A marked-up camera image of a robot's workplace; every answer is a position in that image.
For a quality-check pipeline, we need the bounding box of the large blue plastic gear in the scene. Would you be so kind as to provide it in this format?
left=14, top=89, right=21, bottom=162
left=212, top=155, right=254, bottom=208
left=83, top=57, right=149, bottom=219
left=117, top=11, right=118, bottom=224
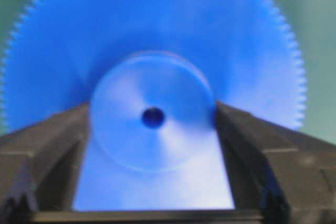
left=1, top=0, right=306, bottom=211

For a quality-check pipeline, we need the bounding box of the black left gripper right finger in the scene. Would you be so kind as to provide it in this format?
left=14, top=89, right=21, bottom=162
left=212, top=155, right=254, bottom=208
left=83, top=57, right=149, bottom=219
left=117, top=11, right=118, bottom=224
left=216, top=102, right=335, bottom=223

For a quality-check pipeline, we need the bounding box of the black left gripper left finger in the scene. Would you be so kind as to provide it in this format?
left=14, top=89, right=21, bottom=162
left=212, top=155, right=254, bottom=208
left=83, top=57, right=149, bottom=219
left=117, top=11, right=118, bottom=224
left=1, top=104, right=89, bottom=223

